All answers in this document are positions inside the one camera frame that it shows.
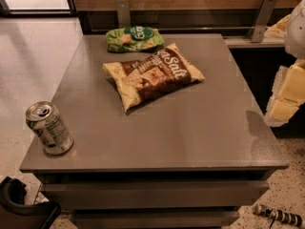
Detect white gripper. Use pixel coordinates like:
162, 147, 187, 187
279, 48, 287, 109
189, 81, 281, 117
264, 0, 305, 127

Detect silver green 7up can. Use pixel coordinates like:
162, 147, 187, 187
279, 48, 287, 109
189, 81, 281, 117
26, 101, 74, 156

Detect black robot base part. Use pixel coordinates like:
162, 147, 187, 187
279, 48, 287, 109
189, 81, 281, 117
0, 177, 61, 229

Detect brown yellow sea salt chip bag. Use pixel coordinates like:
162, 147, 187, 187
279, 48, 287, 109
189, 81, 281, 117
103, 43, 205, 111

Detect green chip bag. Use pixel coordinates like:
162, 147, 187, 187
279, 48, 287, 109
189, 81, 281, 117
106, 26, 164, 52

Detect black white striped stick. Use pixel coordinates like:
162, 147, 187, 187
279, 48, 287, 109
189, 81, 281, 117
253, 204, 305, 229

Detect right metal bracket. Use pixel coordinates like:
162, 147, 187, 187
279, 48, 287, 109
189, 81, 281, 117
247, 0, 277, 43

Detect metal bracket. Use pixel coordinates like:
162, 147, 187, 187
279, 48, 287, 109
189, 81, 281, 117
115, 0, 131, 28
247, 0, 277, 43

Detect left metal bracket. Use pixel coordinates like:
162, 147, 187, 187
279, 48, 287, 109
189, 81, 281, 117
115, 0, 131, 28

